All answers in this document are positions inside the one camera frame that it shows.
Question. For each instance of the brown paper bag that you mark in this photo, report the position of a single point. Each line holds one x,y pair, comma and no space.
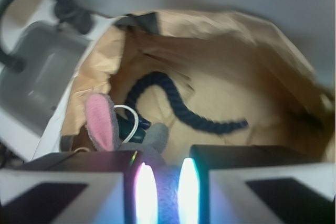
227,66

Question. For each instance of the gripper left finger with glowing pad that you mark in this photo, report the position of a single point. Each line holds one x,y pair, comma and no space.
80,187

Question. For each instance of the white plastic bin lid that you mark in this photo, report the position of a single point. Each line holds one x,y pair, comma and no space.
14,135

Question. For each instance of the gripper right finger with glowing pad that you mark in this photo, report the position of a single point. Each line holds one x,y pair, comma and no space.
255,184

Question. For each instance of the gray plush bunny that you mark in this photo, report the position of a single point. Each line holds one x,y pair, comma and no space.
103,131

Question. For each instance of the gray plastic sink basin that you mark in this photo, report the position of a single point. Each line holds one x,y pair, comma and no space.
50,58

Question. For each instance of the dark green oval object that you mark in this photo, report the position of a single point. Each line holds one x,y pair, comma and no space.
125,128

